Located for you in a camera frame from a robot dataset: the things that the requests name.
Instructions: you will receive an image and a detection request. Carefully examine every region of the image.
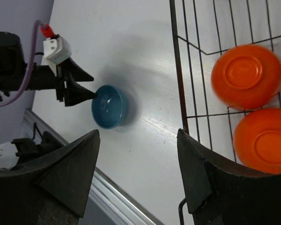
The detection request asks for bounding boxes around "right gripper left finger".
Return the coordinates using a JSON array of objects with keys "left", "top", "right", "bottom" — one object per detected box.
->
[{"left": 0, "top": 130, "right": 100, "bottom": 225}]

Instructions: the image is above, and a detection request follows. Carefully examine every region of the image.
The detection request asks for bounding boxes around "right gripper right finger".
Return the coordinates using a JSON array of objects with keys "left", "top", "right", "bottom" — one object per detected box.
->
[{"left": 177, "top": 129, "right": 281, "bottom": 225}]

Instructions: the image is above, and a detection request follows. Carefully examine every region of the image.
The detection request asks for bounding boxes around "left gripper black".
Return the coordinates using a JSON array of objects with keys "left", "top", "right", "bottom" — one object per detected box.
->
[{"left": 28, "top": 57, "right": 97, "bottom": 107}]

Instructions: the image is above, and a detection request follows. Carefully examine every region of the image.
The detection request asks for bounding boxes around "blue bowl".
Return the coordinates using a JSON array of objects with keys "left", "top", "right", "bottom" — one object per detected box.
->
[{"left": 91, "top": 85, "right": 128, "bottom": 129}]

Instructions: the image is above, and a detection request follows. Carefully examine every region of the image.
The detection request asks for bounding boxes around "orange bowl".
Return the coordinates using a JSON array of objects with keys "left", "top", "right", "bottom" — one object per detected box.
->
[
  {"left": 211, "top": 44, "right": 281, "bottom": 110},
  {"left": 233, "top": 108, "right": 281, "bottom": 174}
]

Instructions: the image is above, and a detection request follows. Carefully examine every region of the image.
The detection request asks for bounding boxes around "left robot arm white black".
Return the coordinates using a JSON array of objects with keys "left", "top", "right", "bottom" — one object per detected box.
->
[{"left": 0, "top": 32, "right": 97, "bottom": 106}]

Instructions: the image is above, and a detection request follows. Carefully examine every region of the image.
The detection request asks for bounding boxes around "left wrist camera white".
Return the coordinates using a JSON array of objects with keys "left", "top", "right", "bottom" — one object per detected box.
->
[{"left": 40, "top": 24, "right": 71, "bottom": 75}]

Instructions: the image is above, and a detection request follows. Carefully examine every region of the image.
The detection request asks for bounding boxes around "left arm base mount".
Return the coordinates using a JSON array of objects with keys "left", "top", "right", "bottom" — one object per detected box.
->
[{"left": 11, "top": 122, "right": 63, "bottom": 165}]

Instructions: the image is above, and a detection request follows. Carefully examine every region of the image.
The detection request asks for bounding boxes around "aluminium mounting rail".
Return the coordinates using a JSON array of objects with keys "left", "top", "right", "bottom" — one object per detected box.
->
[{"left": 23, "top": 110, "right": 161, "bottom": 225}]

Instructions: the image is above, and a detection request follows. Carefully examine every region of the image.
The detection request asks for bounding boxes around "black wire dish rack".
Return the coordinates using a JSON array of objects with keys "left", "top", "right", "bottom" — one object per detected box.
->
[{"left": 170, "top": 0, "right": 281, "bottom": 225}]

